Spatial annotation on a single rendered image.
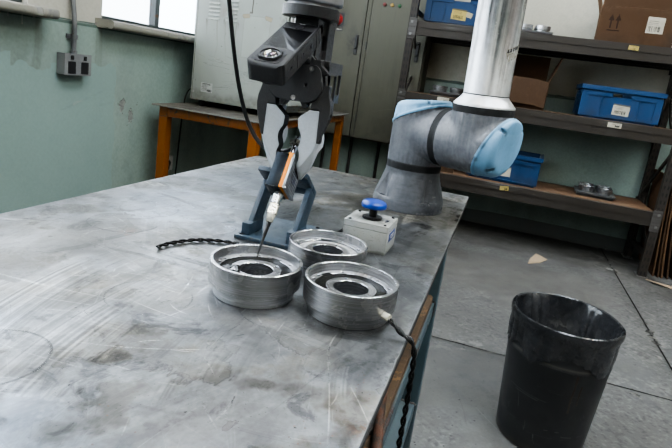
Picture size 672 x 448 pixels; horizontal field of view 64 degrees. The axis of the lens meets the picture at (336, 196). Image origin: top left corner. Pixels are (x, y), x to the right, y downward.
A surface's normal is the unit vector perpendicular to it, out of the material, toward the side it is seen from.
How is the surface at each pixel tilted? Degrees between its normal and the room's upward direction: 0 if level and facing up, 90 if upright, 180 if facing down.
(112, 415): 0
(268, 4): 90
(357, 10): 90
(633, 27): 92
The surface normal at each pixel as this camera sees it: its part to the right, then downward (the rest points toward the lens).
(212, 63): -0.30, 0.17
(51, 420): 0.14, -0.97
